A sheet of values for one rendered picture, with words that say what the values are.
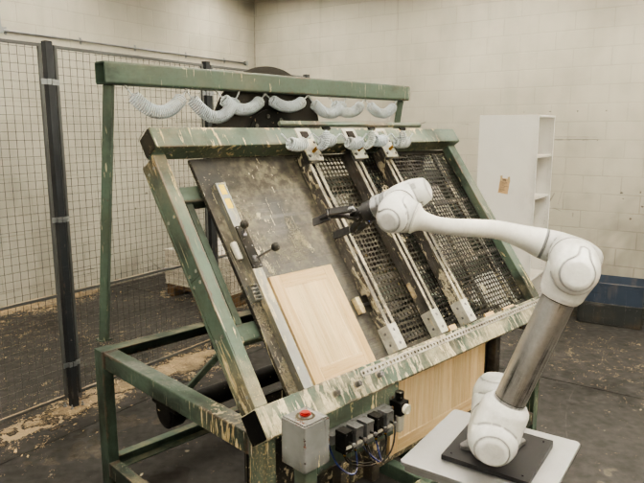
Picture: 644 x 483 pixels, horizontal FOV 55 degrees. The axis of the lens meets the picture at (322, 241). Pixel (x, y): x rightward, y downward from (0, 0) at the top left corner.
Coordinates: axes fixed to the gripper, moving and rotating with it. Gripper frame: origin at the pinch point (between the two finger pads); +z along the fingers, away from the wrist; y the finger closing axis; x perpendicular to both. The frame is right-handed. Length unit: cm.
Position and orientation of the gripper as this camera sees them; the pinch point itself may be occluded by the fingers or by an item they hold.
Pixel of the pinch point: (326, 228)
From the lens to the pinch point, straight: 223.4
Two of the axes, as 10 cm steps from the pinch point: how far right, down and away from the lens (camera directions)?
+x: 0.9, 8.9, -4.6
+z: -8.3, 3.2, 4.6
